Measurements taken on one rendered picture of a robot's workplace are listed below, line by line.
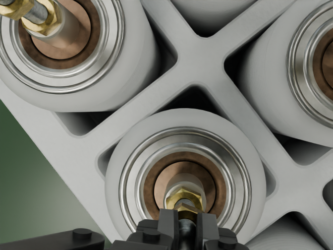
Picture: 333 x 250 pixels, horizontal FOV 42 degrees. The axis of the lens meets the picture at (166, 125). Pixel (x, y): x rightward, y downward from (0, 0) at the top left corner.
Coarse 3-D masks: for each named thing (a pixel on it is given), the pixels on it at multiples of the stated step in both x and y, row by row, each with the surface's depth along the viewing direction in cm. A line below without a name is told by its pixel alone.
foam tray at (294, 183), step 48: (144, 0) 32; (288, 0) 31; (192, 48) 32; (240, 48) 37; (0, 96) 32; (144, 96) 32; (192, 96) 43; (240, 96) 32; (48, 144) 32; (96, 144) 32; (288, 144) 42; (96, 192) 32; (288, 192) 32
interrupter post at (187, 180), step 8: (176, 176) 24; (184, 176) 24; (192, 176) 24; (168, 184) 24; (176, 184) 22; (184, 184) 22; (192, 184) 22; (200, 184) 23; (168, 192) 22; (200, 192) 22
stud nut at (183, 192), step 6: (174, 192) 21; (180, 192) 21; (186, 192) 21; (192, 192) 21; (168, 198) 21; (174, 198) 21; (180, 198) 21; (186, 198) 21; (192, 198) 21; (198, 198) 21; (168, 204) 21; (174, 204) 21; (198, 204) 21
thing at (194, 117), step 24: (144, 120) 26; (168, 120) 25; (192, 120) 25; (216, 120) 25; (120, 144) 26; (240, 144) 25; (120, 168) 25; (264, 192) 25; (120, 216) 25; (240, 240) 25
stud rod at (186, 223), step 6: (192, 204) 20; (180, 222) 16; (186, 222) 16; (192, 222) 17; (180, 228) 16; (186, 228) 16; (192, 228) 16; (180, 234) 16; (186, 234) 16; (192, 234) 16; (180, 240) 16; (186, 240) 16; (192, 240) 16; (180, 246) 16; (186, 246) 16; (192, 246) 16
